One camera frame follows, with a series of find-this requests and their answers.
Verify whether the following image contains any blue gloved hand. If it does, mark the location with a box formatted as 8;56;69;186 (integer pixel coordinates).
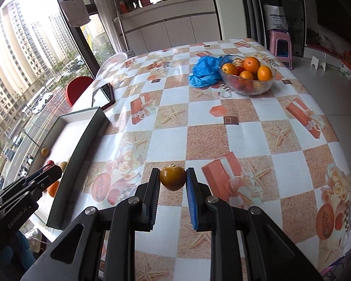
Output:
0;231;36;280

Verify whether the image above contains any floral checkered tablecloth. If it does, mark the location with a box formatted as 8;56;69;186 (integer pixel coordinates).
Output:
66;39;351;278

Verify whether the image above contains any pink plastic stool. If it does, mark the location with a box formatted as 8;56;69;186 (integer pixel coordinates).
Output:
269;30;293;70

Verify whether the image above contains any large orange mandarin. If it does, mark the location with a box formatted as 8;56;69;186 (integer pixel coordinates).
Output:
47;181;60;198

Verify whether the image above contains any glass fruit bowl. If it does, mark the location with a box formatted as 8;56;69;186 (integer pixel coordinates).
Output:
219;61;276;96

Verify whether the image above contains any orange in bowl top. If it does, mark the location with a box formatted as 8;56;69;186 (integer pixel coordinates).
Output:
243;56;260;74

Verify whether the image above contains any hanging grey cloth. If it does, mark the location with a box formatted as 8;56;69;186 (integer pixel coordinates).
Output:
59;0;91;27

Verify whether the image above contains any orange in bowl left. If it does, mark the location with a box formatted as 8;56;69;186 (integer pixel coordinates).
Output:
221;63;238;75

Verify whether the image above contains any yellow orange kumquat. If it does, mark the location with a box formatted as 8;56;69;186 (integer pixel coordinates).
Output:
160;164;187;192

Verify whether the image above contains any orange in bowl right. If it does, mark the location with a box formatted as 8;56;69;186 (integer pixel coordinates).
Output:
257;65;273;81

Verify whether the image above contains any orange in bowl front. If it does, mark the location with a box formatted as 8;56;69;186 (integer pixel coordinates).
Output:
240;70;254;80

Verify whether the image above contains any white cabinet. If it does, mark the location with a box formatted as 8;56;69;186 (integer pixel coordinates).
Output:
114;0;221;55

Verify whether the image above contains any kumquat in tray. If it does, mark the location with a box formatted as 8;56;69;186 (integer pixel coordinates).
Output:
41;147;50;157

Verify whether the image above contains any round tan longan fruit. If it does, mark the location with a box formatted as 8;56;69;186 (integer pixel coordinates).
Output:
59;161;68;173

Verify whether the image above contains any black smartphone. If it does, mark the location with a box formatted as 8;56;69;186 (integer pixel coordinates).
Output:
92;83;116;110

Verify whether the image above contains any blue plastic bag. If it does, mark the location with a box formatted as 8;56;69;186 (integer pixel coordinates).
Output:
189;55;233;88

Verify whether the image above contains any green white tray box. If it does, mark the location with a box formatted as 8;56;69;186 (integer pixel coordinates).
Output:
29;107;108;230

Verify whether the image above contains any red plastic chair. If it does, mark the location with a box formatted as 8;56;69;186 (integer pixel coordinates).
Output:
66;76;94;107

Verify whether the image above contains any small white step stool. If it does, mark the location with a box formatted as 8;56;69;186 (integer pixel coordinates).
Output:
310;55;326;72

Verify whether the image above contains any white paper bag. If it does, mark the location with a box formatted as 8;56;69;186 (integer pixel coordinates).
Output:
264;4;289;31

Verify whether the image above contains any orange in bowl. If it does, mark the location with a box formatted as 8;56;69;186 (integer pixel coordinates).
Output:
240;70;254;80
243;56;260;74
221;63;238;75
257;65;273;81

